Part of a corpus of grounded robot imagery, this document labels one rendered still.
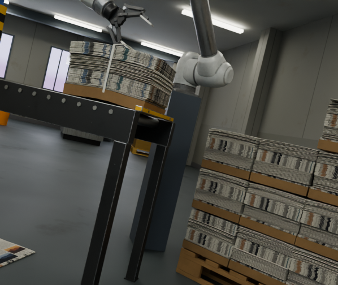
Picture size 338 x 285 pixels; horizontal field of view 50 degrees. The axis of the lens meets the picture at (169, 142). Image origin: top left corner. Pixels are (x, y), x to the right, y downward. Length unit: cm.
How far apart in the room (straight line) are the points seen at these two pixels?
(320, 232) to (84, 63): 127
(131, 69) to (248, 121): 534
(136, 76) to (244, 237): 98
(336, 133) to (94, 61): 111
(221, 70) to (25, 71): 994
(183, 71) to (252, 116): 449
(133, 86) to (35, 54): 1043
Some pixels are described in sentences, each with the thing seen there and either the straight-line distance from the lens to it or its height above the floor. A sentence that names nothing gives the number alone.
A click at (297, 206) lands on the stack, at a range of 183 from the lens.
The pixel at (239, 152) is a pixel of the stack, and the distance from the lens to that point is 193.
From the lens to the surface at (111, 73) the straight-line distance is 150.
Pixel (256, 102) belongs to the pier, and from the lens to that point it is 676.
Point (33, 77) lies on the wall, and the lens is 1176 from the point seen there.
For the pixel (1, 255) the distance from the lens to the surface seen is 195.
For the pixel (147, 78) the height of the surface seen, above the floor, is 93.
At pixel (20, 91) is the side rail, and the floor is 77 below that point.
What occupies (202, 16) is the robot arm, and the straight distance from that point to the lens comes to 211.
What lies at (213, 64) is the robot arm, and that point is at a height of 119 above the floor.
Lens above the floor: 76
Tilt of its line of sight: 2 degrees down
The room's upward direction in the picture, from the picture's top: 13 degrees clockwise
